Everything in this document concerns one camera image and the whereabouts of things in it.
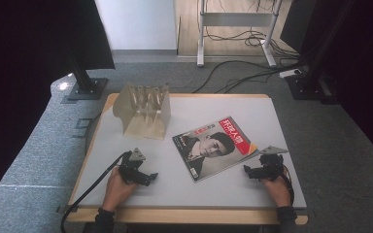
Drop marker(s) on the white power strip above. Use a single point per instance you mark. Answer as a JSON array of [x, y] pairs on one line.
[[290, 73]]

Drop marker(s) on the white metal desk frame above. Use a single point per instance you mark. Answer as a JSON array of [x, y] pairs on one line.
[[236, 26]]

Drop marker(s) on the dark curtain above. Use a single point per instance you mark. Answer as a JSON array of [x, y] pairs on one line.
[[346, 48], [42, 39]]

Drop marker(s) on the black stand with base plate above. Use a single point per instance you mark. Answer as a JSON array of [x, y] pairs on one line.
[[311, 81], [84, 82]]

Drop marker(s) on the magazine with portrait cover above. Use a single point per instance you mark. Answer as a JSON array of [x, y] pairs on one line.
[[215, 147]]

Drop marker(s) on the person's right hand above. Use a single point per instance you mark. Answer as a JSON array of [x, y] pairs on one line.
[[277, 191]]

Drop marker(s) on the person's left hand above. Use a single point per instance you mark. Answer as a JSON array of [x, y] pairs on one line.
[[118, 191]]

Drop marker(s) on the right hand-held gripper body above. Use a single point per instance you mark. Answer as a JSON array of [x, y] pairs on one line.
[[270, 165]]

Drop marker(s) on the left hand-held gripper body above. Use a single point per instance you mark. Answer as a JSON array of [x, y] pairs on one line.
[[130, 166]]

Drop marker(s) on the wooden file rack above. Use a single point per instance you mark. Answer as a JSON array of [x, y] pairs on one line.
[[144, 111]]

